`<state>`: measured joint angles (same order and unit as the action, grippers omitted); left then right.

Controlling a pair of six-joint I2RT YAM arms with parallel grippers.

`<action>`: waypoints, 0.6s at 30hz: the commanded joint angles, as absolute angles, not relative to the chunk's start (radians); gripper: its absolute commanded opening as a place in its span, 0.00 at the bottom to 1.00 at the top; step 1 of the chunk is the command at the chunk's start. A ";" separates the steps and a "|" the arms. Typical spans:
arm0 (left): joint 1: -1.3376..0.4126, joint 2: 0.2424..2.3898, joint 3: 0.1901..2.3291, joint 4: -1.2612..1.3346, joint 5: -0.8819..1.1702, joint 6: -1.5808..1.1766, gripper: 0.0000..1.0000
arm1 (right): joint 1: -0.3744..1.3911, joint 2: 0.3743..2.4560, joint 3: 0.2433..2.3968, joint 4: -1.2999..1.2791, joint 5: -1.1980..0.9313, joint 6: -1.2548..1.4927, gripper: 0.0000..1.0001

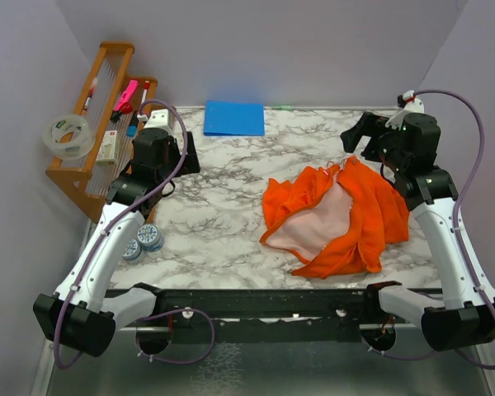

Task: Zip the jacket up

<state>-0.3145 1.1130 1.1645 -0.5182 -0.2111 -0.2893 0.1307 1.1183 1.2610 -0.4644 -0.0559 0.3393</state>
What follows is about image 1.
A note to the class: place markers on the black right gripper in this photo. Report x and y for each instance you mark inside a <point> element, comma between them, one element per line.
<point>371,124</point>

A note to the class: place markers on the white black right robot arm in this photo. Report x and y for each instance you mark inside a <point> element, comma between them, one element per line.
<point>465,316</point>

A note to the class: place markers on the red capped pen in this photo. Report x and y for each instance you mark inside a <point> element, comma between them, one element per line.
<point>91,91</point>

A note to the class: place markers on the clear tape roll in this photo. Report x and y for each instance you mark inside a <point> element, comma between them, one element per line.
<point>69,137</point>

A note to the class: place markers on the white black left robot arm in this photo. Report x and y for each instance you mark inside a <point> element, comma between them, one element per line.
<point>78,314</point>

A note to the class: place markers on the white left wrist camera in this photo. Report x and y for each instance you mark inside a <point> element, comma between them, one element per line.
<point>160,119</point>

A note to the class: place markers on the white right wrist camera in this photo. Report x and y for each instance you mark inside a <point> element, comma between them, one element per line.
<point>407,103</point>

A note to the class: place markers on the black mounting rail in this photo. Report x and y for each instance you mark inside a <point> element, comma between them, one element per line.
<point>253,316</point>

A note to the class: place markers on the wooden tiered rack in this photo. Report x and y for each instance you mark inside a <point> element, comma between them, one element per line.
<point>84,180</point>

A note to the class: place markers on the pink highlighter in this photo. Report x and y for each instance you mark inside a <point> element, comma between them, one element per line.
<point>126,95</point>

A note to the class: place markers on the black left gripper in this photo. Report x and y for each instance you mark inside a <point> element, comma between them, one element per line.
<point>190,163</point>

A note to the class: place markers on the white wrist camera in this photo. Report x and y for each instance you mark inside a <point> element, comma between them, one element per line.
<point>160,119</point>
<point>407,103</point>

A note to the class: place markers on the blue folder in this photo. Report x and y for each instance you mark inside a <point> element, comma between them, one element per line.
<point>224,118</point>

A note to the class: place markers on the red white marker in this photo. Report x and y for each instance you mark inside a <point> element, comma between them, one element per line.
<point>145,91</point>

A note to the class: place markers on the blue white patterned tin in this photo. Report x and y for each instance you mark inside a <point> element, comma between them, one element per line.
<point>150,238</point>

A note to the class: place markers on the small white green box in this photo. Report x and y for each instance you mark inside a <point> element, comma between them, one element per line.
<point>108,152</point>

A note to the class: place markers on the red black small clip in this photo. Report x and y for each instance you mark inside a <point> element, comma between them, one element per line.
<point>124,109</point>

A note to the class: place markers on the orange zip jacket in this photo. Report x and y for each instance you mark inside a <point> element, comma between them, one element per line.
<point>337,220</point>

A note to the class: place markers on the blue black marker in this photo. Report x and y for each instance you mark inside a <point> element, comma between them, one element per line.
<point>133,125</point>

